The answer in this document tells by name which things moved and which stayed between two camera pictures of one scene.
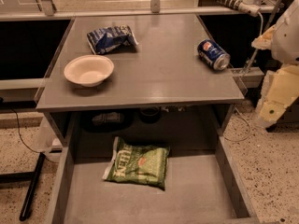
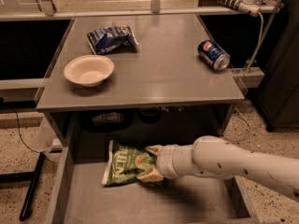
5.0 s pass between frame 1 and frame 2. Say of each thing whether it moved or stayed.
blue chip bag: stayed
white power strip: stayed
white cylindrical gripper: moved
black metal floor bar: stayed
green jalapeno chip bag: moved
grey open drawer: stayed
